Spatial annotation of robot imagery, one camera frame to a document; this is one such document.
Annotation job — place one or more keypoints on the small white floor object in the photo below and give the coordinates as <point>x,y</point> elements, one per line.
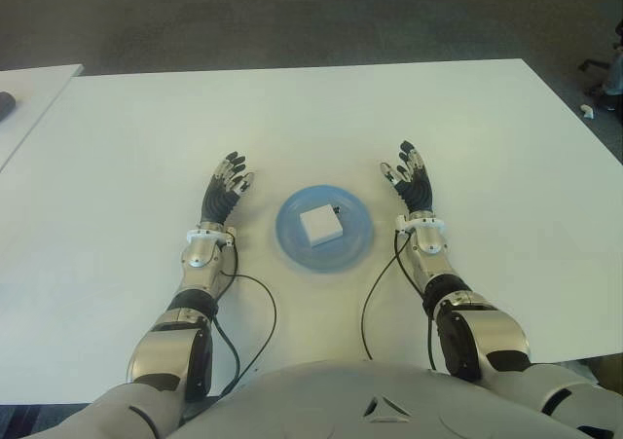
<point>587,111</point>

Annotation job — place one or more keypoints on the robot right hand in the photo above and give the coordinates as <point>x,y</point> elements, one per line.
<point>418,191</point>

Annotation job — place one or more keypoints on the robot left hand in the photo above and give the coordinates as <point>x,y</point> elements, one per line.
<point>219,203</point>

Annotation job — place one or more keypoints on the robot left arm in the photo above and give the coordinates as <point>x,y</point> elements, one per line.
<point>199,259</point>

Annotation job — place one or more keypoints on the black office chair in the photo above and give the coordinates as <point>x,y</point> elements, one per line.
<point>591,64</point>

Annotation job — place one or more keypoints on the white side table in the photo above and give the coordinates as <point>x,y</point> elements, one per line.
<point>34,93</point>

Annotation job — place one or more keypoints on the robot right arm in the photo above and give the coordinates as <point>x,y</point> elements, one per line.
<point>430,239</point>

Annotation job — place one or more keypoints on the blue plate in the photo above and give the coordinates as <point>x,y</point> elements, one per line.
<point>357,244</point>

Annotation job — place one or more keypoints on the grey robot torso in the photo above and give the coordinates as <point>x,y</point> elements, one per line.
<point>311,400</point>

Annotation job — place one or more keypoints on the black object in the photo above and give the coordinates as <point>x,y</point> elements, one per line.
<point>6,104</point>

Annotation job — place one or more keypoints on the white charger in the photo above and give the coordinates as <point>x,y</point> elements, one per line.
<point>318,225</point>

